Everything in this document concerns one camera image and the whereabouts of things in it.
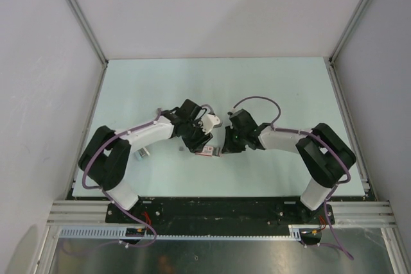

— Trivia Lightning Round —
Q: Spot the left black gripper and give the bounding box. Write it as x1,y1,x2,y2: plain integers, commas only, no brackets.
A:
182,118,213,153

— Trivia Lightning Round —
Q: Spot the red staple box with tray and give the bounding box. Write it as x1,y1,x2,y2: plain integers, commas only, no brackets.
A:
196,146,222,157

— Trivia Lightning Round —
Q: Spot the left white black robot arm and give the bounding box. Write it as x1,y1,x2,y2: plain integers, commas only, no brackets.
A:
78,99,222,223

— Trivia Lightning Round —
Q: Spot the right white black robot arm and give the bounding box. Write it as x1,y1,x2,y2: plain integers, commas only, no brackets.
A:
222,109,356,223

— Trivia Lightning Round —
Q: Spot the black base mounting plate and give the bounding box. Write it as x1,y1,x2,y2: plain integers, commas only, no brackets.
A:
105,197,335,237

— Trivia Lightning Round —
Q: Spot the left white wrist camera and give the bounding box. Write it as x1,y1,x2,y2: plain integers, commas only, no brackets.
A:
201,114,222,134

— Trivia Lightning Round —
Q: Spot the white slotted cable duct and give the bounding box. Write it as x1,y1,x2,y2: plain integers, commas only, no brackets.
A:
56,224,322,241

